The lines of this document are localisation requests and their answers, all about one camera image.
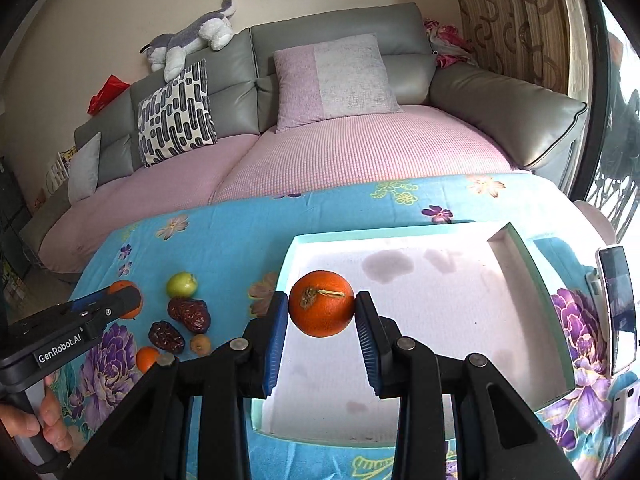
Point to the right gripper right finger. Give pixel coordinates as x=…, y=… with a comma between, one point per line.
x=400, y=367

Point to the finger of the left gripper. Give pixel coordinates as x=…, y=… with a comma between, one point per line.
x=100, y=299

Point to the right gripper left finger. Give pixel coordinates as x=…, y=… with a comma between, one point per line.
x=246, y=367

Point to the brown longan fruit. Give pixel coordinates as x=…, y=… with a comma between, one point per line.
x=200, y=345

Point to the dark red date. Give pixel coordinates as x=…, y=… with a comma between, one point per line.
x=191, y=313
x=166, y=337

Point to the small orange tangerine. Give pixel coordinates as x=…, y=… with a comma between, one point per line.
x=146, y=357

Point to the green jujube fruit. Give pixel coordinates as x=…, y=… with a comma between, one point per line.
x=182, y=284

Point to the large orange tangerine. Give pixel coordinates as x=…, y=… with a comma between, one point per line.
x=321, y=304

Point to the person left hand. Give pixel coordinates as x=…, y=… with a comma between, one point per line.
x=50, y=421

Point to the white tray teal rim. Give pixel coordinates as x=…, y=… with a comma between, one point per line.
x=461, y=289

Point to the blue floral tablecloth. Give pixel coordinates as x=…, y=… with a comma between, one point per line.
x=236, y=250

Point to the grey small cushion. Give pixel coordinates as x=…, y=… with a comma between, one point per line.
x=84, y=171

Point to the white magazine rack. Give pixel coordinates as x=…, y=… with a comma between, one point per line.
x=59, y=170

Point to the black white patterned cushion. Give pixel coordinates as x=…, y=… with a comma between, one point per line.
x=175, y=119

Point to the red bag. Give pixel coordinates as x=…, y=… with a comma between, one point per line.
x=113, y=87

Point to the smartphone on stand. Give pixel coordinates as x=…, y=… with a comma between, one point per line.
x=617, y=308

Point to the pink sofa cover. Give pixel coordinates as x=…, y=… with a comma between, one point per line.
x=418, y=142

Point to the grey white plush cat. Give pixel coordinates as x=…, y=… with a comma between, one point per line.
x=192, y=37

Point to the grey leather sofa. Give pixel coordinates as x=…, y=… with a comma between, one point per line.
x=530, y=124

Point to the pink grey cushion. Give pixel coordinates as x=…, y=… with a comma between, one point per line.
x=332, y=79

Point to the pink floral cloth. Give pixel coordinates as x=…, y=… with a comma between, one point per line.
x=448, y=46

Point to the brown patterned curtain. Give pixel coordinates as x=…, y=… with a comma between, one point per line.
x=544, y=42

